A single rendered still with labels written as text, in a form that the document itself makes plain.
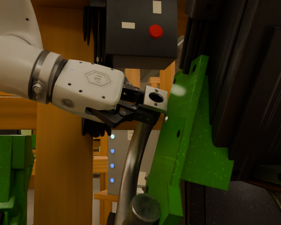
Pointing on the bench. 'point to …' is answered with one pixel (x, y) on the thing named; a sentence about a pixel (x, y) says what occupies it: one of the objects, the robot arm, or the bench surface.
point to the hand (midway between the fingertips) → (147, 107)
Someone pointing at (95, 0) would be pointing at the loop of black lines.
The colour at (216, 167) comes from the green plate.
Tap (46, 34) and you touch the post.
